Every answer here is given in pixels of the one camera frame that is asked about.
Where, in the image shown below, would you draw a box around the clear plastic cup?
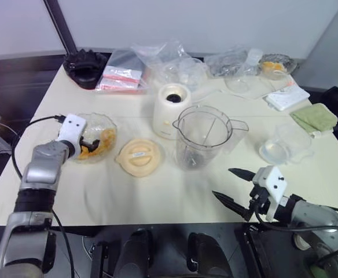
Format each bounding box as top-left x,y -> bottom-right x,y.
224,73 -> 270,100

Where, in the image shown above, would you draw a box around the plastic bag with dark contents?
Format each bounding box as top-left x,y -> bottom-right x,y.
204,45 -> 264,78

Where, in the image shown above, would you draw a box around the large clear plastic bag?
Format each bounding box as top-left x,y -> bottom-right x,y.
130,40 -> 209,91

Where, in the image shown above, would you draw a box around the pile of orange segments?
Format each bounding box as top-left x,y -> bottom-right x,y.
79,129 -> 117,162

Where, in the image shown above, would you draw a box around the black flat box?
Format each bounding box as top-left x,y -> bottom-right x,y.
234,222 -> 304,278

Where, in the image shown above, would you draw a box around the small clear measuring cup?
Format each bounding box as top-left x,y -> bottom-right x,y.
258,122 -> 315,166

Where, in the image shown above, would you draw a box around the black slanted pole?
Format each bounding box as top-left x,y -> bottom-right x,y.
43,0 -> 79,54

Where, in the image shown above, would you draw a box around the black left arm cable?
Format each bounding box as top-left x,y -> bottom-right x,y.
11,115 -> 76,278

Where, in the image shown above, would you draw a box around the green folded cloth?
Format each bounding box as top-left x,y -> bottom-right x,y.
290,103 -> 338,135

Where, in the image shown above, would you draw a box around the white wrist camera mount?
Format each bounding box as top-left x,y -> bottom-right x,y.
252,165 -> 289,223
54,114 -> 88,160

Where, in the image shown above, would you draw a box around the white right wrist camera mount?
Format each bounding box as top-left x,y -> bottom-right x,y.
252,165 -> 289,223

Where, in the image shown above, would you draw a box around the white blender base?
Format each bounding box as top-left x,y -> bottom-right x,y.
152,83 -> 192,141

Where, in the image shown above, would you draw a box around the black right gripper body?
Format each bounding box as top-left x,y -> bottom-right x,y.
243,185 -> 271,222

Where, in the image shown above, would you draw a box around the black jagged stand base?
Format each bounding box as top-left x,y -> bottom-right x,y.
63,48 -> 108,90

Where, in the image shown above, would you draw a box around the dark-rimmed glass bowl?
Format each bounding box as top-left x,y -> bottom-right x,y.
258,53 -> 297,81

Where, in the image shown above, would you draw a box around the cream blender lid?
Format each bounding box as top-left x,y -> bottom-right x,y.
115,138 -> 166,178

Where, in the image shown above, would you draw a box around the red-striped zip bag dark contents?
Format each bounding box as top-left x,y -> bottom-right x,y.
102,49 -> 147,81

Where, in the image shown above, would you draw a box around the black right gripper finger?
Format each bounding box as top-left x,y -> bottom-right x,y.
211,189 -> 253,222
228,167 -> 256,183

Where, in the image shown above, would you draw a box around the orange pieces in dark-rimmed bowl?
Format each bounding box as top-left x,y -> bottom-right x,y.
262,60 -> 285,74

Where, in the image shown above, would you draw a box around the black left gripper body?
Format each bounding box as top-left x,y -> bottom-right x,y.
78,136 -> 91,154

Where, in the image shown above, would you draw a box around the wavy clear glass bowl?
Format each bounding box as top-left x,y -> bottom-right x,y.
70,112 -> 119,165

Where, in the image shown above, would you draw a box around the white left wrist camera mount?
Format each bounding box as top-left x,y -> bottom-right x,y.
54,114 -> 88,160

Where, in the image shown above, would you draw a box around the dark rounded shape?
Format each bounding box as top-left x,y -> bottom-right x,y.
119,228 -> 156,278
185,231 -> 231,278

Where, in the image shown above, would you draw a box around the clear blender jar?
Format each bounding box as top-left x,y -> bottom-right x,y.
172,105 -> 249,171

